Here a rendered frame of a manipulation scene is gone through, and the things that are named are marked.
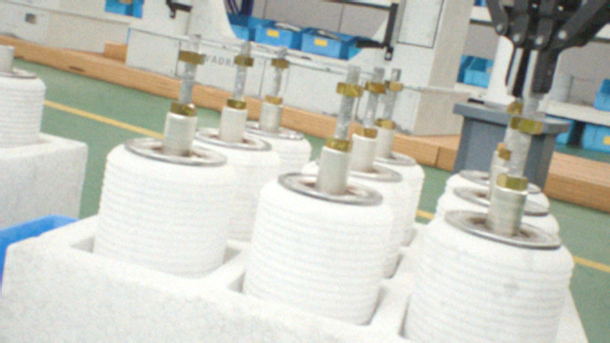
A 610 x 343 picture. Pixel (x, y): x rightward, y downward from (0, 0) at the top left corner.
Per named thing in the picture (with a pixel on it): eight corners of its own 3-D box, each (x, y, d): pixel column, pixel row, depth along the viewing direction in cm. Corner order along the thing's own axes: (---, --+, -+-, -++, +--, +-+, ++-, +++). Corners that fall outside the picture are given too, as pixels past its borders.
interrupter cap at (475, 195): (503, 219, 57) (505, 210, 57) (432, 191, 63) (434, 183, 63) (567, 221, 61) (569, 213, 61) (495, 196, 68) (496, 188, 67)
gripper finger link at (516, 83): (540, 53, 61) (527, 99, 62) (534, 52, 62) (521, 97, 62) (524, 49, 60) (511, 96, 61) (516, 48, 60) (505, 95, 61)
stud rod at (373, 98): (353, 153, 65) (371, 65, 64) (361, 153, 65) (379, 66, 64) (361, 156, 64) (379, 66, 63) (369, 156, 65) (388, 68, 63)
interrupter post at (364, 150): (338, 170, 65) (346, 132, 65) (358, 171, 67) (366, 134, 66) (357, 177, 63) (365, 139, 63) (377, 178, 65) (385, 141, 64)
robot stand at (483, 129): (442, 273, 134) (481, 104, 129) (526, 302, 127) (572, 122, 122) (411, 289, 121) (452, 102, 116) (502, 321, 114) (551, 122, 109)
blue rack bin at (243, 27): (244, 39, 696) (248, 15, 692) (279, 46, 677) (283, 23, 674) (211, 34, 652) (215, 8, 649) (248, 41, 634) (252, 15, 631)
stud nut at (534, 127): (510, 129, 49) (513, 116, 49) (508, 127, 51) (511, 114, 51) (542, 135, 49) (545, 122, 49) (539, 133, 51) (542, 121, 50)
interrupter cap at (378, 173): (296, 161, 65) (298, 153, 65) (359, 165, 70) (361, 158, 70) (355, 184, 60) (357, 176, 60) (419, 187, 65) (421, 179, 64)
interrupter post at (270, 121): (250, 132, 79) (256, 101, 78) (267, 132, 81) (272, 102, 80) (267, 137, 77) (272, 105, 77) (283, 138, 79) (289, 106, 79)
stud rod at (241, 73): (226, 124, 68) (241, 39, 67) (237, 126, 68) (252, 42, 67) (227, 125, 67) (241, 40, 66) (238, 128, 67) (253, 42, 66)
